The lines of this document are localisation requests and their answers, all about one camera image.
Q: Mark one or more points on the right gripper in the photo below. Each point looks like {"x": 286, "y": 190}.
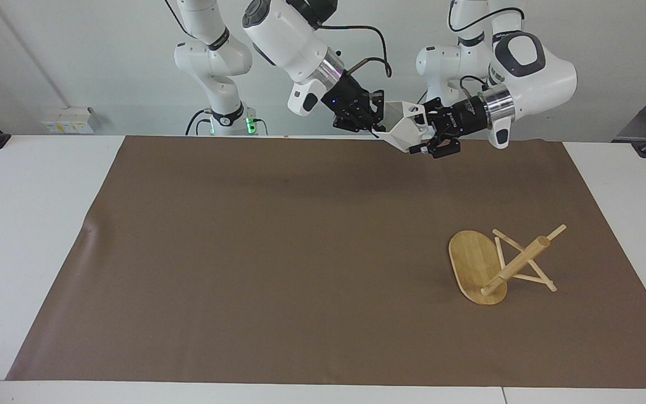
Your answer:
{"x": 348, "y": 95}

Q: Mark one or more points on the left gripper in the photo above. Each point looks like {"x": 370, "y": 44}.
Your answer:
{"x": 463, "y": 119}

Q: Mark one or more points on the white faceted cup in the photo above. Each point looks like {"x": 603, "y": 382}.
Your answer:
{"x": 404, "y": 129}

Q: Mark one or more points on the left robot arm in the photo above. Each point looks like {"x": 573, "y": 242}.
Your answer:
{"x": 547, "y": 73}

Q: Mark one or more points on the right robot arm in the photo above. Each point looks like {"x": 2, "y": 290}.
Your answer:
{"x": 286, "y": 42}

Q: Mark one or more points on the wooden cup rack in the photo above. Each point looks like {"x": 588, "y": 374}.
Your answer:
{"x": 477, "y": 266}

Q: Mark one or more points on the white wall socket box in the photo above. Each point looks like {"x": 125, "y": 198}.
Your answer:
{"x": 68, "y": 120}

